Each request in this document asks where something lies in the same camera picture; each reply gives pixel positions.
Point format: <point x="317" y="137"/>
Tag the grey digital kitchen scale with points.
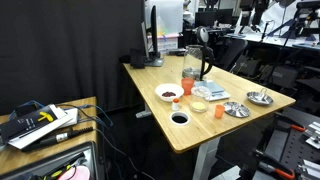
<point x="216" y="89"/>

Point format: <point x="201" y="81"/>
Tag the white bowl with red beans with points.
<point x="166" y="89"/>

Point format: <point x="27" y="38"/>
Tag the white bottle with orange cap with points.
<point x="175" y="105"/>

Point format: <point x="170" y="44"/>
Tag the large orange cup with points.
<point x="187" y="86"/>

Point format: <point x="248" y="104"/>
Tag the white desk leg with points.
<point x="144" y="113"/>
<point x="204" y="160"/>

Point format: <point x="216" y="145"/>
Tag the black box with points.
<point x="136" y="58"/>

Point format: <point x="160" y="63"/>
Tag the glass jar with yellow contents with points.
<point x="200" y="100"/>

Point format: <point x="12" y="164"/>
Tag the white storage bin pink lid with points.
<point x="168" y="42"/>

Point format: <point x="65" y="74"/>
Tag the black computer monitor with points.
<point x="154" y="30"/>

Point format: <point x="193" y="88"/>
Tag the small orange cup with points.
<point x="219" y="112"/>

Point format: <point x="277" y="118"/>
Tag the round silver lamp head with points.
<point x="202" y="34"/>

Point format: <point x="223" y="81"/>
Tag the white board panel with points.
<point x="168" y="15"/>

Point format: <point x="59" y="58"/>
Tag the round silver lid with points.
<point x="236" y="109"/>

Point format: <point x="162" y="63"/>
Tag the black office chair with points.
<point x="233" y="51"/>

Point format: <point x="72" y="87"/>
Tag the black background monitor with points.
<point x="213" y="17"/>

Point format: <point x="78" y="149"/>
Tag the black curtain backdrop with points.
<point x="66" y="50"/>

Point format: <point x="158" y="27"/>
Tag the black handheld tool silver band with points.
<point x="56" y="137"/>

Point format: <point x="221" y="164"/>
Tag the pink round object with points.
<point x="79" y="173"/>

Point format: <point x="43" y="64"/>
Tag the black small device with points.
<point x="25" y="109"/>

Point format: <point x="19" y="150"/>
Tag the black booklet with yellow mark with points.
<point x="26" y="124"/>

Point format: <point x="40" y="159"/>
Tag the grey tool case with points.
<point x="40" y="163"/>

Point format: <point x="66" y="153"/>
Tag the black perforated cart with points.
<point x="290" y="148"/>

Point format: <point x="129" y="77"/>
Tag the silver metal block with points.
<point x="313" y="134"/>
<point x="309" y="170"/>

